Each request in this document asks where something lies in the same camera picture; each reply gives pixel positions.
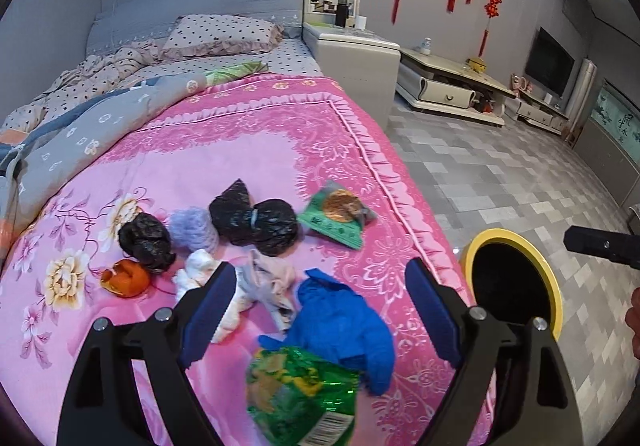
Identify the yellow rim trash bin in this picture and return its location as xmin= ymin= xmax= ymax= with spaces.
xmin=459 ymin=228 xmax=564 ymax=338

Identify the person's right hand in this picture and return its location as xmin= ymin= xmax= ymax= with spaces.
xmin=625 ymin=288 xmax=640 ymax=359

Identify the orange peel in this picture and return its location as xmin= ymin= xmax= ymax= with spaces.
xmin=100 ymin=258 xmax=151 ymax=299

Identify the white standing air conditioner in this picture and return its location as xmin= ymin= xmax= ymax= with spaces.
xmin=565 ymin=59 xmax=597 ymax=143

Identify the white crumpled tissue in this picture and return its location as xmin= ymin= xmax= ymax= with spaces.
xmin=171 ymin=247 xmax=252 ymax=344

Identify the small black plastic bag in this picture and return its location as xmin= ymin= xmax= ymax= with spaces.
xmin=117 ymin=213 xmax=177 ymax=273

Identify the green shiny chip bag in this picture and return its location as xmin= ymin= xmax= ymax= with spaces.
xmin=245 ymin=348 xmax=359 ymax=446

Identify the purple foam fruit net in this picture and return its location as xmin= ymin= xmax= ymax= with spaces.
xmin=167 ymin=207 xmax=219 ymax=254

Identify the beige crumpled cloth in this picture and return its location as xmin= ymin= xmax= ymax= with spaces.
xmin=238 ymin=250 xmax=297 ymax=332

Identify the blue crumpled cloth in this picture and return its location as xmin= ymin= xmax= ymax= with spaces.
xmin=258 ymin=268 xmax=395 ymax=396

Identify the yellow toy on cabinet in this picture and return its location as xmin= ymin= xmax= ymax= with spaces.
xmin=465 ymin=57 xmax=487 ymax=73

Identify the large black plastic bag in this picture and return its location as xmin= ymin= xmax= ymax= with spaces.
xmin=208 ymin=179 xmax=299 ymax=257

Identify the white low tv cabinet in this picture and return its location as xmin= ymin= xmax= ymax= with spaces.
xmin=396 ymin=48 xmax=515 ymax=127

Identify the grey patterned quilt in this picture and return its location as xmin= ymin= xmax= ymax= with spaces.
xmin=0 ymin=60 xmax=271 ymax=271

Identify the green snack wrapper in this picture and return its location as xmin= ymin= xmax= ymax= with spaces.
xmin=297 ymin=181 xmax=378 ymax=250

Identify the small white jar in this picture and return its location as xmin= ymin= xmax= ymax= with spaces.
xmin=419 ymin=37 xmax=432 ymax=56

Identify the white bedside cabinet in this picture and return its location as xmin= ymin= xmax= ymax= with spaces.
xmin=303 ymin=22 xmax=400 ymax=129

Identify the pink floral bedspread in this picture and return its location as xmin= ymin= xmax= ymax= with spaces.
xmin=1 ymin=76 xmax=469 ymax=445

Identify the black thermos bottle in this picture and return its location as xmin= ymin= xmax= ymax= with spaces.
xmin=334 ymin=0 xmax=349 ymax=28

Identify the polka dot pillow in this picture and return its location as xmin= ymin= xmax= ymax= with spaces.
xmin=160 ymin=14 xmax=283 ymax=60

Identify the polka dot bed sheet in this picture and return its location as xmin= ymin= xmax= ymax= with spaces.
xmin=119 ymin=38 xmax=322 ymax=87

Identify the grey bed headboard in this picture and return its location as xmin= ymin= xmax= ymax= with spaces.
xmin=86 ymin=0 xmax=304 ymax=56

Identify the wall mounted television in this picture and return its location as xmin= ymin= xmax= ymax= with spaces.
xmin=524 ymin=28 xmax=575 ymax=97

